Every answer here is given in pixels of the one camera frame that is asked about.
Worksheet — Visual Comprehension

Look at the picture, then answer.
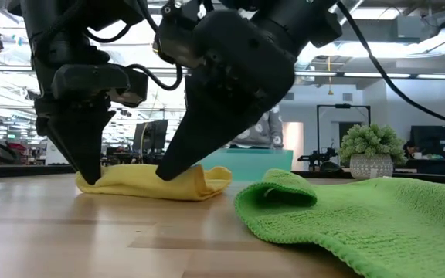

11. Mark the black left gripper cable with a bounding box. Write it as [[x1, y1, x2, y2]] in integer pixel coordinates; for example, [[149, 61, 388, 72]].
[[125, 63, 184, 93]]

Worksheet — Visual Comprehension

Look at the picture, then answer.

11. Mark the person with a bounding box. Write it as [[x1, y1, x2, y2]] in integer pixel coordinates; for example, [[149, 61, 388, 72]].
[[228, 103, 285, 151]]

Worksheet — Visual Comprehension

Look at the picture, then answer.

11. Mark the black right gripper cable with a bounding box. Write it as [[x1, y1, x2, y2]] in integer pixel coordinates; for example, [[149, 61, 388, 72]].
[[336, 0, 445, 131]]

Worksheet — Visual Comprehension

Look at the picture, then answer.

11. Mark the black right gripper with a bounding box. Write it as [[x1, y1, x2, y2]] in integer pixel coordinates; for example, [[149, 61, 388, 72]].
[[155, 10, 297, 181]]

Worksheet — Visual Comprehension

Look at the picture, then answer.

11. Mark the yellow microfiber towel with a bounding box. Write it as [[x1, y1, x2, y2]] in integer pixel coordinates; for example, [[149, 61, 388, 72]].
[[74, 164, 233, 202]]

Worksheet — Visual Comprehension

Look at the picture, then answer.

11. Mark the green microfiber towel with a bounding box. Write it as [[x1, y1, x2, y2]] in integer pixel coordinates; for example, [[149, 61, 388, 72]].
[[233, 168, 445, 278]]

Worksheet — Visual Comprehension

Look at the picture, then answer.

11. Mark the yellow hanging cord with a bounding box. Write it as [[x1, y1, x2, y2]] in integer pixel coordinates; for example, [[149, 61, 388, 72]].
[[325, 56, 334, 97]]

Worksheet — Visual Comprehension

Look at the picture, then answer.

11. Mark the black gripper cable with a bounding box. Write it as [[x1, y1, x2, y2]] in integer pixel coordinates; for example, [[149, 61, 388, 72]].
[[125, 63, 184, 93], [336, 0, 445, 131]]

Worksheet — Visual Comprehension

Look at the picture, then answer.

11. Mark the potted artificial succulent plant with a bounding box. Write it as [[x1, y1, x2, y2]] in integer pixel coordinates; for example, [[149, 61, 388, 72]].
[[337, 123, 408, 181]]

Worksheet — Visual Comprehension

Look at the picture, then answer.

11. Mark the black metal frame stand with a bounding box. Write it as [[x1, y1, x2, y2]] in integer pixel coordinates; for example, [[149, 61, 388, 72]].
[[316, 103, 372, 165]]

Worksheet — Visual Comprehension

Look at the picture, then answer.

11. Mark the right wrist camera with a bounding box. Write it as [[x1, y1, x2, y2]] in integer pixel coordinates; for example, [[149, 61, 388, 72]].
[[151, 0, 208, 70]]

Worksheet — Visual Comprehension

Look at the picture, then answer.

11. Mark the teal translucent plastic basket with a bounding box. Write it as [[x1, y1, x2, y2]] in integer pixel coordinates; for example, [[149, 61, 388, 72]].
[[198, 148, 295, 182]]

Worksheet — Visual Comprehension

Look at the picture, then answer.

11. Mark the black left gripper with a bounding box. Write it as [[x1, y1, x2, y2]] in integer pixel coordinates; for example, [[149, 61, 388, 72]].
[[31, 57, 149, 186]]

